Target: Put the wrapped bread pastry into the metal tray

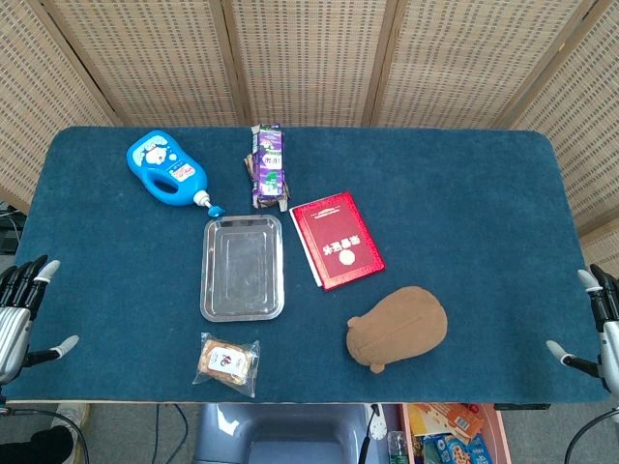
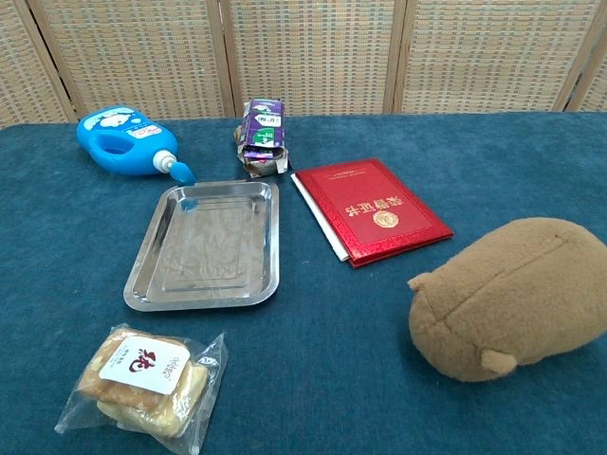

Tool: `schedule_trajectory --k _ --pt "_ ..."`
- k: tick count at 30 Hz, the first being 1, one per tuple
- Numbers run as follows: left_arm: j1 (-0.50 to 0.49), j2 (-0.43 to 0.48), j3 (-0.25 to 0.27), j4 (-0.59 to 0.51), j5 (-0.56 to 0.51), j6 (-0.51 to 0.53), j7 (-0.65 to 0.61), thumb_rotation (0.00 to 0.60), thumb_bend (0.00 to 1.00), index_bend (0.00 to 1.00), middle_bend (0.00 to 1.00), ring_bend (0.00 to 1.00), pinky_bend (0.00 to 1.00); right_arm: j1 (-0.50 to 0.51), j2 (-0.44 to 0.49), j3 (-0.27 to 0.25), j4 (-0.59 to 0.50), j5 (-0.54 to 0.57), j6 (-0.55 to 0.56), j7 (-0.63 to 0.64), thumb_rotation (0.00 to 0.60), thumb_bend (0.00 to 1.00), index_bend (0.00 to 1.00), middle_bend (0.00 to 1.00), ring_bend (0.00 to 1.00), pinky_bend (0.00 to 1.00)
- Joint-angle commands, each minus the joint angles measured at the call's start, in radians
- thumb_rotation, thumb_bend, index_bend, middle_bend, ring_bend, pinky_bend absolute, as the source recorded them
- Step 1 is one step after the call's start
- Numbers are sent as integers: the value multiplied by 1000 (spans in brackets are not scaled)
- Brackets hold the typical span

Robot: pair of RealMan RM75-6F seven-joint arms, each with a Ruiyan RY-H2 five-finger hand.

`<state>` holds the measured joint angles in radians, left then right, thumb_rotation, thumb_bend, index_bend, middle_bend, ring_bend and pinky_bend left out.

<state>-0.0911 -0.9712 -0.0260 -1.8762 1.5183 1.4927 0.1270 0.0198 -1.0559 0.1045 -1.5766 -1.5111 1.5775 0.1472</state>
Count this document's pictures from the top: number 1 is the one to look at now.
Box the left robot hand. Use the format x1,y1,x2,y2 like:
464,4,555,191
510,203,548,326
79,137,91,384
0,254,80,387

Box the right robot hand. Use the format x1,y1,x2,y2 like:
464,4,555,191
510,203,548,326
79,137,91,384
545,263,619,393

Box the pastry packet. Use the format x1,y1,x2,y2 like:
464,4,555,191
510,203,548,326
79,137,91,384
192,332,261,399

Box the stainless steel tray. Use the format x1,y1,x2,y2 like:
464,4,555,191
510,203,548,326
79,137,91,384
199,214,285,323

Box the white sneaker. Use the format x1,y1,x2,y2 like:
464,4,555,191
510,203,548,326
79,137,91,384
49,403,91,442

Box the pink storage box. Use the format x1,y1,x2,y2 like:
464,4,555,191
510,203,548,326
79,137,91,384
398,403,513,464

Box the orange snack package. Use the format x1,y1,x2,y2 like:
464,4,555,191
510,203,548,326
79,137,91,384
408,403,485,446

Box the blue cookie box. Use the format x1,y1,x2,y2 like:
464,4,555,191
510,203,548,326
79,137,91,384
424,432,495,464

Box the blue table cloth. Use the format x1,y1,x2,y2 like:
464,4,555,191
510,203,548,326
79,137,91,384
8,126,611,405

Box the brown plush capybara toy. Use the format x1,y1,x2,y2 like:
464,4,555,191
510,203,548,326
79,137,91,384
345,285,449,374

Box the blue cartoon detergent bottle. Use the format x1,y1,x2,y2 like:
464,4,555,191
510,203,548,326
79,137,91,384
126,130,226,218

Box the clear plastic bottle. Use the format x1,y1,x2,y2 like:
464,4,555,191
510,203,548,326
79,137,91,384
387,430,410,464

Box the red certificate book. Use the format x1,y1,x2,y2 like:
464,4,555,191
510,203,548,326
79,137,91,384
288,190,387,292

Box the grey plastic bin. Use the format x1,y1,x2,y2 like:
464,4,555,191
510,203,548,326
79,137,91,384
192,402,391,464

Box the purple milk carton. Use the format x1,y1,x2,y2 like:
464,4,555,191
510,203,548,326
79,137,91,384
243,123,293,213

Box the woven bamboo folding screen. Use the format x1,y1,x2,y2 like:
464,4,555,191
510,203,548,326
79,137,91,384
0,0,619,277

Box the black cable with white plug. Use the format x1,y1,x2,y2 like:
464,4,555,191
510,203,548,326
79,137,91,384
357,402,389,464

